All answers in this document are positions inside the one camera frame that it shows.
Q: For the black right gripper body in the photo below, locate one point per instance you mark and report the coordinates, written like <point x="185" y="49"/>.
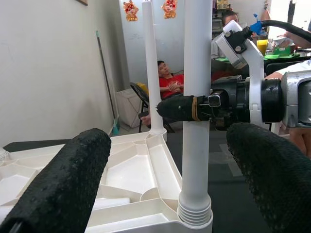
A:
<point x="233" y="102"/>

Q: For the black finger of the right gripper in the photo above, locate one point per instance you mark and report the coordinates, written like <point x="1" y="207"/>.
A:
<point x="177" y="108"/>

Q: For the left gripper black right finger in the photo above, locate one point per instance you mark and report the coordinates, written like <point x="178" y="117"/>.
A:
<point x="279" y="182"/>

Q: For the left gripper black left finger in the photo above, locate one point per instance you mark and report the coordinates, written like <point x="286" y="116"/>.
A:
<point x="63" y="184"/>

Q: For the white plastic table top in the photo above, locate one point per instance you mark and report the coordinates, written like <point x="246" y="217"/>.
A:
<point x="136" y="170"/>

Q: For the tan rubber band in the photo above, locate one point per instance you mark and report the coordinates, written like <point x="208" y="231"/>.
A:
<point x="195" y="109"/>

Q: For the seated person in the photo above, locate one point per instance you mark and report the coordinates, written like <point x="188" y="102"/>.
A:
<point x="170" y="85"/>

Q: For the black metal chair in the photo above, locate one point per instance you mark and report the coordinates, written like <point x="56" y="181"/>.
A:
<point x="143" y="102"/>

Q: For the yellow container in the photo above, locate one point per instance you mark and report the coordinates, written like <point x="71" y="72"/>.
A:
<point x="143" y="88"/>

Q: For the black tablecloth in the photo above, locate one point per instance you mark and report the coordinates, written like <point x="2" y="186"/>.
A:
<point x="230" y="206"/>

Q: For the yellow cup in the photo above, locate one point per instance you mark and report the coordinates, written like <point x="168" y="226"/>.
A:
<point x="262" y="47"/>

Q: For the green table mat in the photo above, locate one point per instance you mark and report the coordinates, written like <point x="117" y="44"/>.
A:
<point x="279" y="57"/>

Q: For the green box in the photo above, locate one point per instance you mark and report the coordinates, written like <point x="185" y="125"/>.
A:
<point x="283" y="50"/>

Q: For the silver toaster oven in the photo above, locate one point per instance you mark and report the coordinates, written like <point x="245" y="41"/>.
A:
<point x="217" y="25"/>

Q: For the person with glasses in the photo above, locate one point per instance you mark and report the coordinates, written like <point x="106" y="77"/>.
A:
<point x="229" y="17"/>

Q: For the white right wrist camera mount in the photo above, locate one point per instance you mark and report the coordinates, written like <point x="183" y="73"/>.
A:
<point x="255" y="63"/>

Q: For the red gold wall decoration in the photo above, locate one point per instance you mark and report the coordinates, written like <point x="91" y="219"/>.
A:
<point x="131" y="11"/>
<point x="169" y="9"/>

